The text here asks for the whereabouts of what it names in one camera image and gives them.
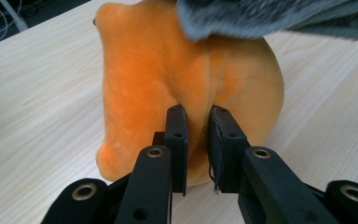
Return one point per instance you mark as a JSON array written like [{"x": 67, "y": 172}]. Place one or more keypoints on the grey fluffy cloth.
[{"x": 261, "y": 15}]

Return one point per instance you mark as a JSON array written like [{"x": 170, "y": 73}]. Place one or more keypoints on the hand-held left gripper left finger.
[{"x": 178, "y": 155}]

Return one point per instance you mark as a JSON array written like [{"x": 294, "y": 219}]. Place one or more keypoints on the white metal desk frame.
[{"x": 15, "y": 18}]

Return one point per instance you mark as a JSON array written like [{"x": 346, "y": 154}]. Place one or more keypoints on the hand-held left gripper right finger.
[{"x": 227, "y": 155}]

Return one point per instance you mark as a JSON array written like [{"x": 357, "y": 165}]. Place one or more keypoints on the orange plush toy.
[{"x": 143, "y": 77}]

